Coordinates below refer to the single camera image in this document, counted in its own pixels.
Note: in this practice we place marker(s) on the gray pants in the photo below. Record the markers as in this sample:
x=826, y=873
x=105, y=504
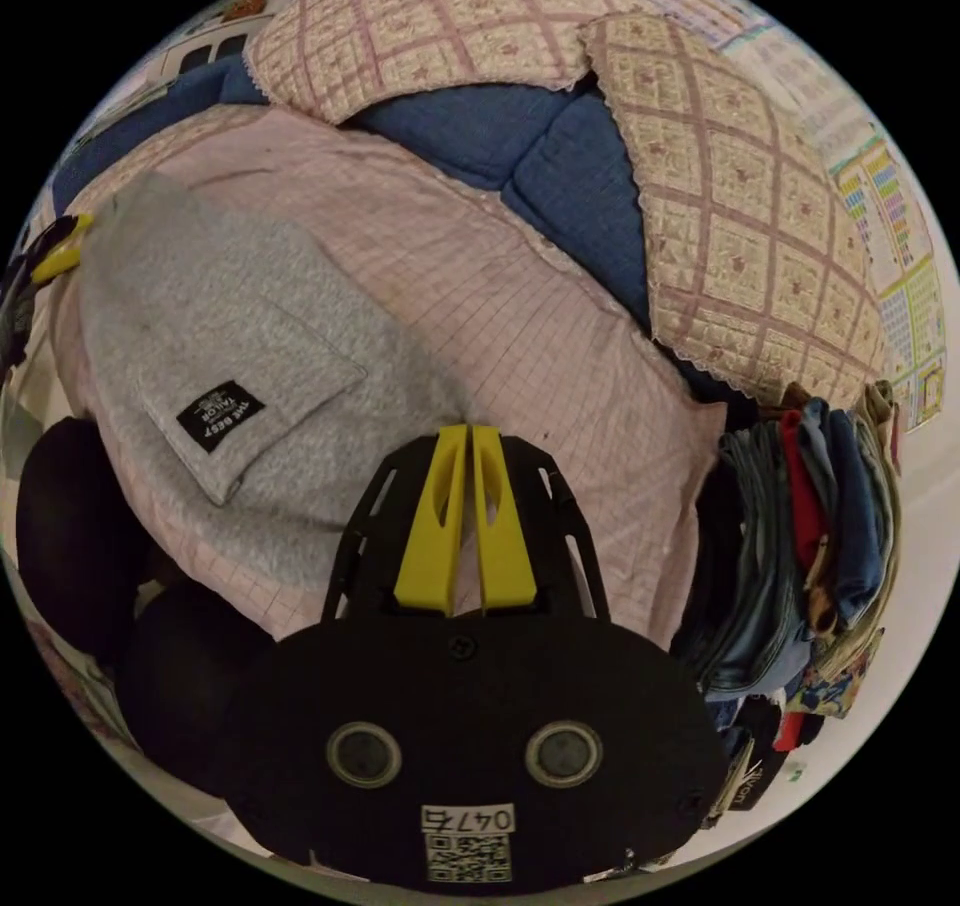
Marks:
x=225, y=321

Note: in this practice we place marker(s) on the bed with pink checked sheet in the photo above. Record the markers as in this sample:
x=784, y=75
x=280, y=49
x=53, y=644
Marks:
x=525, y=328

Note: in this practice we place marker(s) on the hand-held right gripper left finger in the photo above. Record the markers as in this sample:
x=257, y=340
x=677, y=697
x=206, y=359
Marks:
x=429, y=546

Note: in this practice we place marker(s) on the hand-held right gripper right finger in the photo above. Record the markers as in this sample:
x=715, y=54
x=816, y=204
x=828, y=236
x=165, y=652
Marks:
x=504, y=546

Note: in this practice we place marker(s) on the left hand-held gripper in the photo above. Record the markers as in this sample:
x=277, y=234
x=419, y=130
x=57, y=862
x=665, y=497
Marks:
x=15, y=306

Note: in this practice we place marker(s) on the pile of clothes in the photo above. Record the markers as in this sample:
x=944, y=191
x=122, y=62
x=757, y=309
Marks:
x=780, y=546

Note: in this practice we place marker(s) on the quilted pink checked pillow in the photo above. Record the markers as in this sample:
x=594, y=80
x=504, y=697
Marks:
x=750, y=208
x=420, y=28

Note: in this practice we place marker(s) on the blue quilted blanket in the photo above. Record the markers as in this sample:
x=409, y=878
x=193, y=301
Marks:
x=495, y=141

